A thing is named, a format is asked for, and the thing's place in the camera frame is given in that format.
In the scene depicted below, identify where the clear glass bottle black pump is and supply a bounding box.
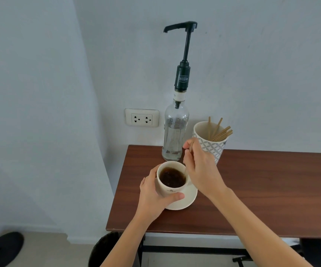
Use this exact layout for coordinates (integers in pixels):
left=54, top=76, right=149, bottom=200
left=162, top=21, right=198, bottom=162

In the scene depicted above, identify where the white ceramic coffee cup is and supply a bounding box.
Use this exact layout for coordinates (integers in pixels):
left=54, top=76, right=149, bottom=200
left=157, top=161, right=190, bottom=198

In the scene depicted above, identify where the black trash bin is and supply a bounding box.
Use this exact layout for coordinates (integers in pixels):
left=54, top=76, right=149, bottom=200
left=88, top=231, right=145, bottom=267

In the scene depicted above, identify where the white wall power socket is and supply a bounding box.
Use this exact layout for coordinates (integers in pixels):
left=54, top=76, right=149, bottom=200
left=125, top=108, right=160, bottom=128

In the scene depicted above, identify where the person's right forearm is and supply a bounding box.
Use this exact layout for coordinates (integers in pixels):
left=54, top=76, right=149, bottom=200
left=207, top=186, right=314, bottom=267

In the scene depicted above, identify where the bunch of wooden stir sticks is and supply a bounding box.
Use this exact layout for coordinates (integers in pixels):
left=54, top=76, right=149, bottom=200
left=207, top=117, right=234, bottom=143

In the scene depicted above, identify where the dark coffee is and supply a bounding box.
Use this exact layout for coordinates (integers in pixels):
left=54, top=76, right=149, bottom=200
left=159, top=167, right=186, bottom=188

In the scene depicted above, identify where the person's left hand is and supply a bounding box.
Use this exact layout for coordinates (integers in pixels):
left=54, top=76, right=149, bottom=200
left=134, top=164, right=185, bottom=224

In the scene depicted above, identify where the black round chair base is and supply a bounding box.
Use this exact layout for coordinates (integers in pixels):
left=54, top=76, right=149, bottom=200
left=0, top=232, right=25, bottom=267

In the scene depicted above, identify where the white ceramic saucer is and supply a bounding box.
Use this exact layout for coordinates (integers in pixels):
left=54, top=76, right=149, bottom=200
left=164, top=179, right=198, bottom=211

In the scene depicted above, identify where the person's right hand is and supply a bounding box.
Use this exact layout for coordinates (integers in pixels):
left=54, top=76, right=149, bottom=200
left=183, top=138, right=228, bottom=198

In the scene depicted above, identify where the black metal table frame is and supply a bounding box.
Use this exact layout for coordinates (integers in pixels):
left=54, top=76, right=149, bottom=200
left=138, top=236, right=302, bottom=267

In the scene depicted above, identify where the person's left forearm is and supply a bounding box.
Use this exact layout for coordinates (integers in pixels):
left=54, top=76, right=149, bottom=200
left=100, top=215, right=153, bottom=267

